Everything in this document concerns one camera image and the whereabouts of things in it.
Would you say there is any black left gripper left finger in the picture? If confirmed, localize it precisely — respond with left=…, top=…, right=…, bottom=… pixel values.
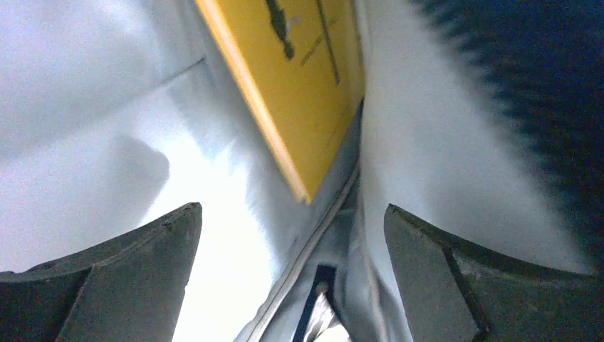
left=1, top=202, right=202, bottom=341

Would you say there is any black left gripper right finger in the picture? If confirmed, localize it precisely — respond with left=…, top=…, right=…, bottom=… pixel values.
left=384, top=205, right=603, bottom=341

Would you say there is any navy blue student backpack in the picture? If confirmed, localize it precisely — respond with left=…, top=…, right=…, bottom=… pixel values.
left=238, top=1, right=603, bottom=341

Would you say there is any yellow notebook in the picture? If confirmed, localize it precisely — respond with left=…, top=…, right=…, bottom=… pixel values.
left=197, top=0, right=365, bottom=203

